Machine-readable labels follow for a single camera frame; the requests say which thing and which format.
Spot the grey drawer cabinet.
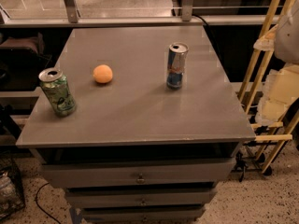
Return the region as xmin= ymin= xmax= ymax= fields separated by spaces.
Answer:
xmin=17 ymin=25 xmax=254 ymax=223

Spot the black wire basket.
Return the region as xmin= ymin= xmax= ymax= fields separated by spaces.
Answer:
xmin=0 ymin=152 xmax=25 ymax=221

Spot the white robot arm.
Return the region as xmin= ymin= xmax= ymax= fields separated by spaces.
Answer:
xmin=253 ymin=1 xmax=299 ymax=126

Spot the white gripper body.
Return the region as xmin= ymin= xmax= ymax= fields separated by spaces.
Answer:
xmin=255 ymin=63 xmax=299 ymax=125

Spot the dark chair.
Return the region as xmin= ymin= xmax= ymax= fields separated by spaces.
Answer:
xmin=0 ymin=33 xmax=51 ymax=91

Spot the redbull can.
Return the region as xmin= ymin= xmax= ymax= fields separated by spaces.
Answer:
xmin=166 ymin=42 xmax=189 ymax=90

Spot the orange fruit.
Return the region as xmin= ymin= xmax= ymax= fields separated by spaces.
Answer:
xmin=93 ymin=64 xmax=113 ymax=84

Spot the green soda can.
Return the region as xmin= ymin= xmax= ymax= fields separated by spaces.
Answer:
xmin=38 ymin=67 xmax=76 ymax=117

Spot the black floor cable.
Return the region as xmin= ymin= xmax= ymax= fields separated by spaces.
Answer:
xmin=35 ymin=181 xmax=63 ymax=224

